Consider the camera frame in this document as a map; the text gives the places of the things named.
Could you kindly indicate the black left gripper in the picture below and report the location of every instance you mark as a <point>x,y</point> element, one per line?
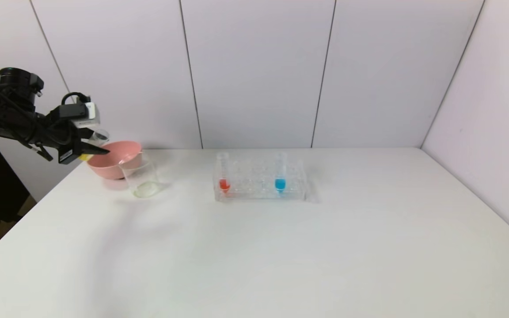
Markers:
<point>70,153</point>

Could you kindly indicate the test tube with yellow pigment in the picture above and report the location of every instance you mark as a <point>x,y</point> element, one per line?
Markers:
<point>100,136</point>

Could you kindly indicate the test tube with blue pigment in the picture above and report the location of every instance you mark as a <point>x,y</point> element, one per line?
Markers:
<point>280,184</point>

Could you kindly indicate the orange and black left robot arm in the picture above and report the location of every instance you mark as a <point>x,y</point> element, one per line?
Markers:
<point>5,110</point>

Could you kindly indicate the clear glass beaker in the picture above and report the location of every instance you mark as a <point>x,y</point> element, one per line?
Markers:
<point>142,181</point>

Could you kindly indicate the test tube with red pigment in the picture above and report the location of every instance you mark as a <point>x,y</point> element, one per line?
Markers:
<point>224,184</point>

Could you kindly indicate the clear acrylic test tube rack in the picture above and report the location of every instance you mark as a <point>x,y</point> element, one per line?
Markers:
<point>259,192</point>

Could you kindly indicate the pink plastic bowl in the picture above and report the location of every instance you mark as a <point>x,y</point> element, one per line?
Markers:
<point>108,165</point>

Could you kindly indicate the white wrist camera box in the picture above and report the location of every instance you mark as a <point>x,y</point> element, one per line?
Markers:
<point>92,114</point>

